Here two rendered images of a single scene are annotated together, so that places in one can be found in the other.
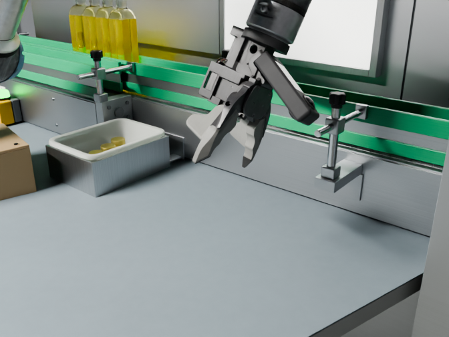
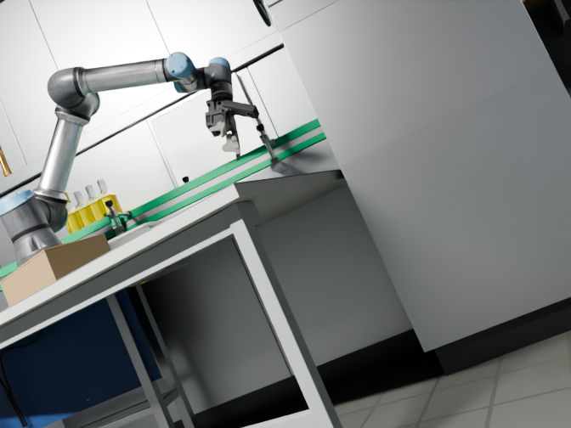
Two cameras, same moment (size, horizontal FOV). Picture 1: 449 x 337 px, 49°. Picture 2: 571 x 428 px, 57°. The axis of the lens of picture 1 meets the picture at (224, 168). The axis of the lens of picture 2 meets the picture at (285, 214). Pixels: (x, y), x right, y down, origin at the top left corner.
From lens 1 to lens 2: 1.24 m
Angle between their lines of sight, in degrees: 39
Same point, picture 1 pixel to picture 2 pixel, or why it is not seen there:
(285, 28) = (228, 89)
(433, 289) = (342, 159)
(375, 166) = (292, 160)
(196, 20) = (153, 183)
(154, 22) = (123, 202)
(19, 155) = (101, 239)
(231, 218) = not seen: hidden behind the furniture
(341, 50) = (245, 145)
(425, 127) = (301, 131)
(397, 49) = (270, 132)
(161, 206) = not seen: hidden behind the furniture
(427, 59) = (285, 127)
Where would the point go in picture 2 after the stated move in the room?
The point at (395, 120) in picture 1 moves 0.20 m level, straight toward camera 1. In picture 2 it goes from (288, 137) to (294, 121)
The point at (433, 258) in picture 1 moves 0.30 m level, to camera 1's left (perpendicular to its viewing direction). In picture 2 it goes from (334, 146) to (256, 172)
